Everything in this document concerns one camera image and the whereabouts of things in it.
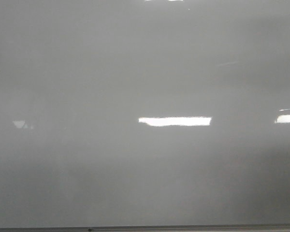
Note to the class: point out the white whiteboard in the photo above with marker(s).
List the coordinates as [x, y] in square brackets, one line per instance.
[144, 112]

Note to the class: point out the grey whiteboard marker tray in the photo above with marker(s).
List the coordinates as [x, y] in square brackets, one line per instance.
[285, 227]

